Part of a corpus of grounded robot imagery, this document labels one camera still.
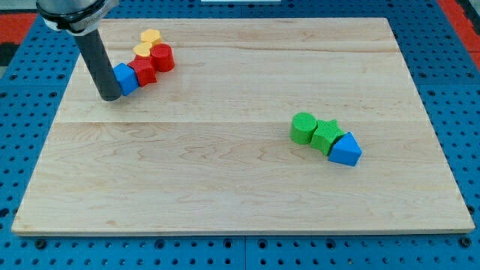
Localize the blue cube block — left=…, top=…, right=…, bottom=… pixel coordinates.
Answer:
left=113, top=63, right=140, bottom=96

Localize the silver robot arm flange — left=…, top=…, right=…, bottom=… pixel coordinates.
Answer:
left=36, top=0, right=119, bottom=36

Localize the light wooden board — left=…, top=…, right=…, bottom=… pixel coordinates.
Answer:
left=11, top=17, right=475, bottom=236

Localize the green cylinder block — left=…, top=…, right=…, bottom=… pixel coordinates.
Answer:
left=289, top=112, right=317, bottom=145

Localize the green star block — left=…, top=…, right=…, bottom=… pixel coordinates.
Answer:
left=310, top=119, right=345, bottom=156

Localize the blue triangle block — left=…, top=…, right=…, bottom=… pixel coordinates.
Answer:
left=328, top=132, right=362, bottom=167

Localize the red cylinder block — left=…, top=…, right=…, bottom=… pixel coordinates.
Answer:
left=150, top=43, right=175, bottom=72

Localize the red star block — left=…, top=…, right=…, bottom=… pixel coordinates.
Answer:
left=127, top=55, right=157, bottom=87

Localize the yellow heart block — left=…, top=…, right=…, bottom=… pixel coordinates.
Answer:
left=133, top=42, right=153, bottom=57

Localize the yellow hexagon block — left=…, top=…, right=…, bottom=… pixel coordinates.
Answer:
left=140, top=28, right=162, bottom=46

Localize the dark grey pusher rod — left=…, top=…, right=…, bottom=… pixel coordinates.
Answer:
left=74, top=30, right=122, bottom=101

